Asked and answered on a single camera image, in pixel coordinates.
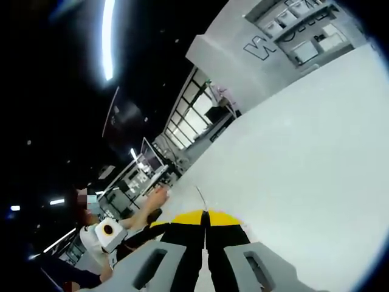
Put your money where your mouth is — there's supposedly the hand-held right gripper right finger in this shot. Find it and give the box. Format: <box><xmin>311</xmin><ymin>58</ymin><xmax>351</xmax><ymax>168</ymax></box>
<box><xmin>204</xmin><ymin>209</ymin><xmax>323</xmax><ymax>292</ymax></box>

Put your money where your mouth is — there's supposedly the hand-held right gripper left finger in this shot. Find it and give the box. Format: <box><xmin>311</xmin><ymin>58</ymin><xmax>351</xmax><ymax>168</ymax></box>
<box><xmin>100</xmin><ymin>209</ymin><xmax>205</xmax><ymax>292</ymax></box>

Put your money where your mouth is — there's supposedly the clear resealable bag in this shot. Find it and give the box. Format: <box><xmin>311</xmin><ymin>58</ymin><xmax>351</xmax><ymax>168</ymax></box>
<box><xmin>196</xmin><ymin>186</ymin><xmax>209</xmax><ymax>213</ymax></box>

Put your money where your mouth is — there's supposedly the open laptop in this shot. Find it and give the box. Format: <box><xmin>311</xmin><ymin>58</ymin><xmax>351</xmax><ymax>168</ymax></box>
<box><xmin>140</xmin><ymin>136</ymin><xmax>170</xmax><ymax>183</ymax></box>

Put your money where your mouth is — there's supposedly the person's dark clothing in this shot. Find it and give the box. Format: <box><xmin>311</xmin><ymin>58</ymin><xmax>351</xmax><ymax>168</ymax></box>
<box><xmin>39</xmin><ymin>258</ymin><xmax>103</xmax><ymax>292</ymax></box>

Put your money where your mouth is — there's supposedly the grey counter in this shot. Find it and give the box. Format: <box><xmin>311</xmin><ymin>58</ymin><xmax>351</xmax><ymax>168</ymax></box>
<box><xmin>208</xmin><ymin>114</ymin><xmax>243</xmax><ymax>142</ymax></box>

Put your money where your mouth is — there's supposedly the hanging dark screen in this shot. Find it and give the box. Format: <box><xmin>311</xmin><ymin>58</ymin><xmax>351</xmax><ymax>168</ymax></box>
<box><xmin>102</xmin><ymin>86</ymin><xmax>144</xmax><ymax>153</ymax></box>

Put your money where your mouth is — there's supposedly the black monitor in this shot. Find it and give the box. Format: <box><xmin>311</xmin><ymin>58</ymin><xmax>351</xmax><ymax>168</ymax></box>
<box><xmin>204</xmin><ymin>106</ymin><xmax>226</xmax><ymax>123</ymax></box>

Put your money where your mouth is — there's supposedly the white equipment rack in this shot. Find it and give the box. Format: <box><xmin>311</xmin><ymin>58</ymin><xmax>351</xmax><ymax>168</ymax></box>
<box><xmin>212</xmin><ymin>83</ymin><xmax>241</xmax><ymax>119</ymax></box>

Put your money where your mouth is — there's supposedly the long ceiling light strip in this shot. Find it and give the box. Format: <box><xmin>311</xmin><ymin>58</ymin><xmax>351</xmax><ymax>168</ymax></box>
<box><xmin>98</xmin><ymin>0</ymin><xmax>118</xmax><ymax>82</ymax></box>

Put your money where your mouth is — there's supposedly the large white box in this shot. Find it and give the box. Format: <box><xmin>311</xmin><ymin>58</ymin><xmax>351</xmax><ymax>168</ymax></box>
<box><xmin>293</xmin><ymin>41</ymin><xmax>318</xmax><ymax>63</ymax></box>

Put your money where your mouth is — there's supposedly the grey metal shelving unit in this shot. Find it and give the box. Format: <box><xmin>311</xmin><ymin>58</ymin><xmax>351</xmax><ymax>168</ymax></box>
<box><xmin>244</xmin><ymin>0</ymin><xmax>356</xmax><ymax>66</ymax></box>

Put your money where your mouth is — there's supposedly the pile of white boxes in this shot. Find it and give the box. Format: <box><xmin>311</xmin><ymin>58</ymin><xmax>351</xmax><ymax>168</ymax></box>
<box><xmin>317</xmin><ymin>24</ymin><xmax>347</xmax><ymax>51</ymax></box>

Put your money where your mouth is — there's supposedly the row of white storage bins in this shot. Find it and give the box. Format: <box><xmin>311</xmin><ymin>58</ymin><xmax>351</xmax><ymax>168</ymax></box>
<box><xmin>263</xmin><ymin>0</ymin><xmax>315</xmax><ymax>35</ymax></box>

